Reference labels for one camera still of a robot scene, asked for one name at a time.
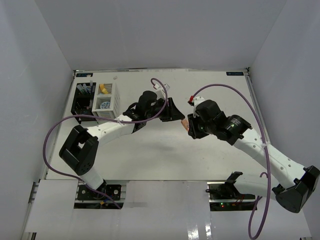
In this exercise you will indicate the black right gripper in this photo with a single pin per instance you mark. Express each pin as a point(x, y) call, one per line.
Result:
point(193, 131)

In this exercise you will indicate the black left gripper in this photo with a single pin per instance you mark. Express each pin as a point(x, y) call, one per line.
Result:
point(171, 113)

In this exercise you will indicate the blue white tape roll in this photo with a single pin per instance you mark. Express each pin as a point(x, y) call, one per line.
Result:
point(105, 105)

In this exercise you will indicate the yellow highlighter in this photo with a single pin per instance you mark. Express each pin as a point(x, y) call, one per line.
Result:
point(102, 87)

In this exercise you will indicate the green gel pen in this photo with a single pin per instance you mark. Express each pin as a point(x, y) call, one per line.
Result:
point(85, 88)

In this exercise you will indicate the black gel pen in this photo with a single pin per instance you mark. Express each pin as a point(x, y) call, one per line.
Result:
point(80, 88)

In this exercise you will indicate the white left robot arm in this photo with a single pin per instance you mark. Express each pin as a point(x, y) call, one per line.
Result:
point(80, 148)

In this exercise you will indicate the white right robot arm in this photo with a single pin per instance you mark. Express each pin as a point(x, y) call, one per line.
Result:
point(293, 184)

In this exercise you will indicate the white slotted organizer box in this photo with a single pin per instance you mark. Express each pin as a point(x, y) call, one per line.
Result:
point(113, 97)

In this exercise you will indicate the black slotted organizer box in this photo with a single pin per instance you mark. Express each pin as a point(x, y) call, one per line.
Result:
point(81, 101)

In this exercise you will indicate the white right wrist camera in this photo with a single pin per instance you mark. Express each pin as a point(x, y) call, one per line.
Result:
point(194, 101)

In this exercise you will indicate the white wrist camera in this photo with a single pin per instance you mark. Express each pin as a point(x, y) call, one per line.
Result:
point(194, 101)
point(160, 91)

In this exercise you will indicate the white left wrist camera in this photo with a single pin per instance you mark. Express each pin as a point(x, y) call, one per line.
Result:
point(160, 91)

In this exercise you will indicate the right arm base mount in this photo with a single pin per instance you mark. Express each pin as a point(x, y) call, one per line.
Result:
point(223, 196)

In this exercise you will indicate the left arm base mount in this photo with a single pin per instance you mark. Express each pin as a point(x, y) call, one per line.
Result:
point(87, 199)

